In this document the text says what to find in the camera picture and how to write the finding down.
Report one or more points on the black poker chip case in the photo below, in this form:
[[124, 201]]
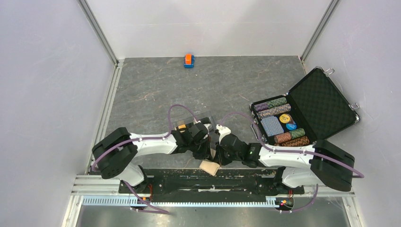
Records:
[[317, 106]]

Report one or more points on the aluminium frame post left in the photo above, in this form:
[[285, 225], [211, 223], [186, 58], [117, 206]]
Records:
[[98, 31]]

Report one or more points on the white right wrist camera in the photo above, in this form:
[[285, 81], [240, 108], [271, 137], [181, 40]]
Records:
[[222, 131]]

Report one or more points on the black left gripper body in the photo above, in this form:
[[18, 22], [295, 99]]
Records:
[[201, 148]]

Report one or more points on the clear acrylic card box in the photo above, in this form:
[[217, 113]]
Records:
[[206, 118]]

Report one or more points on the blue round chip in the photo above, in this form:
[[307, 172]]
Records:
[[291, 126]]

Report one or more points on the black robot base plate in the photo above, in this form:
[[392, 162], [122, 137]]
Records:
[[229, 185]]

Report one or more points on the blue patterned playing card deck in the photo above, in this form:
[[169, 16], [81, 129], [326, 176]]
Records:
[[272, 126]]

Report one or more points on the white slotted cable duct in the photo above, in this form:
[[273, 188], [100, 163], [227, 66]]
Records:
[[132, 201]]

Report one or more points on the aluminium frame post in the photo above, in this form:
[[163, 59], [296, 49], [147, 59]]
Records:
[[319, 29], [98, 31]]

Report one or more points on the purple poker chip stack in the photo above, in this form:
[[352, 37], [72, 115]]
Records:
[[274, 111]]

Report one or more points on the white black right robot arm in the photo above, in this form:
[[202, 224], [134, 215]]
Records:
[[319, 163]]

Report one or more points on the green blue poker chip stack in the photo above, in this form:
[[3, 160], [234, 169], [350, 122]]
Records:
[[270, 104]]

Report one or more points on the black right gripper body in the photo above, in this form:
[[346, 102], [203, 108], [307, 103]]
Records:
[[226, 158]]

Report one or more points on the yellow dealer button chip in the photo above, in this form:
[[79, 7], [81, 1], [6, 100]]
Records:
[[285, 118]]

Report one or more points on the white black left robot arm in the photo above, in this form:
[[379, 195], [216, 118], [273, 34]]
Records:
[[113, 154]]

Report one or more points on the beige leather card holder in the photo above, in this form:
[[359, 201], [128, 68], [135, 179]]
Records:
[[210, 167]]

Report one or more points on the brown poker chip stack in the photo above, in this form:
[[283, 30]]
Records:
[[294, 138]]

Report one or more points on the orange and blue toy car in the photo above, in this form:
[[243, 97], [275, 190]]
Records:
[[189, 60]]

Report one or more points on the aluminium frame post right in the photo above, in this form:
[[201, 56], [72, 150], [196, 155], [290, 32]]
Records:
[[319, 29]]

